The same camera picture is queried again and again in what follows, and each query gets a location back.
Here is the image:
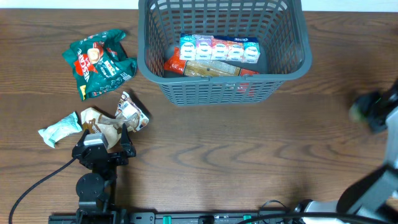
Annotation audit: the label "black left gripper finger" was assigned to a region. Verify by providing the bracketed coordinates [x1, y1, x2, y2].
[120, 123, 133, 150]
[76, 129, 90, 147]

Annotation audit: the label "brown patterned snack bag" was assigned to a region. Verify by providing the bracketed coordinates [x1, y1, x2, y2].
[80, 91, 149, 149]

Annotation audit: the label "pale green plastic pouch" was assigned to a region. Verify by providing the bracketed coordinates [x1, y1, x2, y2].
[38, 111, 82, 148]

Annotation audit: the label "green Nescafe coffee bag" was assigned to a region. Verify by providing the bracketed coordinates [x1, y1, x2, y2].
[62, 29, 137, 101]

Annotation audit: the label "multicolour tissue pack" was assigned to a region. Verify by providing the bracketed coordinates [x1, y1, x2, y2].
[178, 34, 261, 63]

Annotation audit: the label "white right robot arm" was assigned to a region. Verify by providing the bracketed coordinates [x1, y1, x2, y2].
[126, 83, 397, 224]

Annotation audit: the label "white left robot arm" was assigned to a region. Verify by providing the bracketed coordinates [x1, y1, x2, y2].
[72, 126, 136, 224]

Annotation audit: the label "grey plastic basket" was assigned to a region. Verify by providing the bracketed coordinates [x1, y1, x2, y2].
[137, 0, 312, 106]

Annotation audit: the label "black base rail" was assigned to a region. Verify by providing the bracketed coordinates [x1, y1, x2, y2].
[48, 209, 287, 224]

